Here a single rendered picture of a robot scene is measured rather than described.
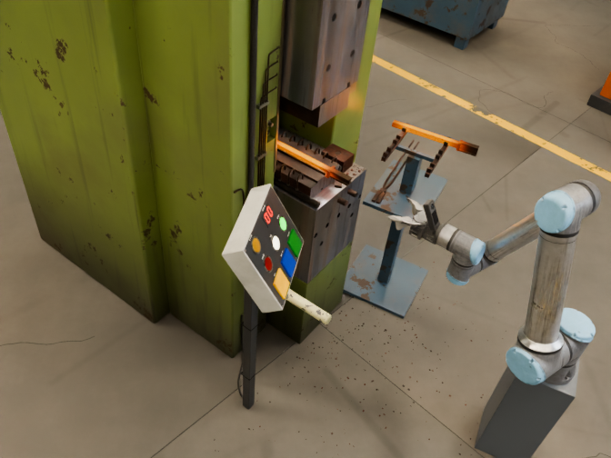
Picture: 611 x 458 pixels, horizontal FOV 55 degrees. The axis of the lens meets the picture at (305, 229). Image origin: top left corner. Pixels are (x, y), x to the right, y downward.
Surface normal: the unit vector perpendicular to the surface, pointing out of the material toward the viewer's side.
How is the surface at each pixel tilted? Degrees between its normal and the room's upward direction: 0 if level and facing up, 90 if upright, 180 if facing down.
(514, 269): 0
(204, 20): 90
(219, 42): 90
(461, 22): 90
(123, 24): 90
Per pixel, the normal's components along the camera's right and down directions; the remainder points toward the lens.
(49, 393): 0.08, -0.72
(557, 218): -0.82, 0.23
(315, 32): -0.60, 0.51
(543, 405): -0.41, 0.60
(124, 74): 0.80, 0.46
